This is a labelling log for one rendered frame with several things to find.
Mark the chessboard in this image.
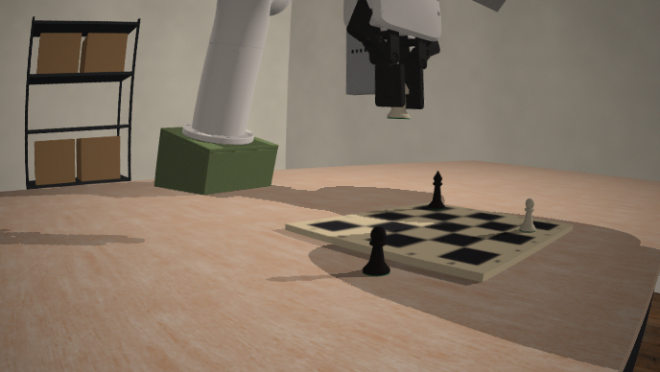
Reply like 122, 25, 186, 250
285, 202, 573, 282

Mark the white knight chess piece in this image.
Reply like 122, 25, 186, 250
387, 84, 410, 119

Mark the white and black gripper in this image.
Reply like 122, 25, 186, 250
343, 0, 441, 109

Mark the black bishop chess piece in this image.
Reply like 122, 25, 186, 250
428, 171, 445, 210

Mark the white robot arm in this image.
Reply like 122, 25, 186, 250
182, 0, 292, 145

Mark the black pawn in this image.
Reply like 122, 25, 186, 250
363, 226, 390, 276

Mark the white pawn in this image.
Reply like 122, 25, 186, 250
519, 198, 536, 232

